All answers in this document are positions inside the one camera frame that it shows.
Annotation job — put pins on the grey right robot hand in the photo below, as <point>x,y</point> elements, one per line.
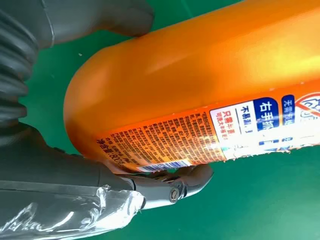
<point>62,172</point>

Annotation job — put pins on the clear crinkled plastic tape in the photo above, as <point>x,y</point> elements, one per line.
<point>112,208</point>

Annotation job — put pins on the ribbed grey right arm sleeve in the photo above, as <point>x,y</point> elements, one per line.
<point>15,66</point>

